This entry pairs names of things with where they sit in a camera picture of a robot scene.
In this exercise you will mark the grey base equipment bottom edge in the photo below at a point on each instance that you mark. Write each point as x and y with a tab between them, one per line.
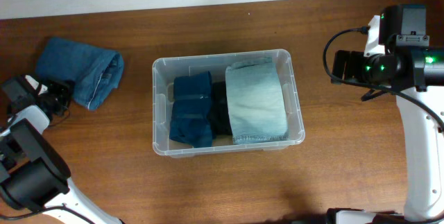
350	216

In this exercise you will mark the light blue jeans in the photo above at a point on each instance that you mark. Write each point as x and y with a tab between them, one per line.
255	102

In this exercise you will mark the clear plastic storage bin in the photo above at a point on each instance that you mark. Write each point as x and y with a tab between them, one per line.
165	70

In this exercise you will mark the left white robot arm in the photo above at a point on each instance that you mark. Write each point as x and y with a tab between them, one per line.
33	175

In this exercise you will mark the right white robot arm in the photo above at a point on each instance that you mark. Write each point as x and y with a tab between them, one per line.
414	75

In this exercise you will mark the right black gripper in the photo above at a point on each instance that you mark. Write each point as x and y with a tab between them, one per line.
356	60

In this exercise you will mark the black garment with straps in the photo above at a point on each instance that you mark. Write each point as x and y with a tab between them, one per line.
218	116

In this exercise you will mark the dark blue jeans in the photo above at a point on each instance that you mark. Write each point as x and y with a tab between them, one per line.
95	71

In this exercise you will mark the teal blue garment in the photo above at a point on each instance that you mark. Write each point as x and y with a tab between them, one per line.
192	102

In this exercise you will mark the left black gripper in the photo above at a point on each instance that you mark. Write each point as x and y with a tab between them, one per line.
55	96

